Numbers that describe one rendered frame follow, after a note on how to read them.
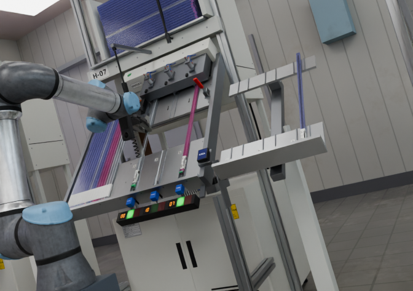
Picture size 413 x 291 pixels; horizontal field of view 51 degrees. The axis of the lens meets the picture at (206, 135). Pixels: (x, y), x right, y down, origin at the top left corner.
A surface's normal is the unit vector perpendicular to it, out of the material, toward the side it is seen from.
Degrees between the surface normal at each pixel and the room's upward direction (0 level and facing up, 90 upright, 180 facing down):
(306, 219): 90
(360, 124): 90
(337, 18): 90
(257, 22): 90
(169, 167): 45
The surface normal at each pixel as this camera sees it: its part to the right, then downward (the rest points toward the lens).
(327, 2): -0.48, 0.10
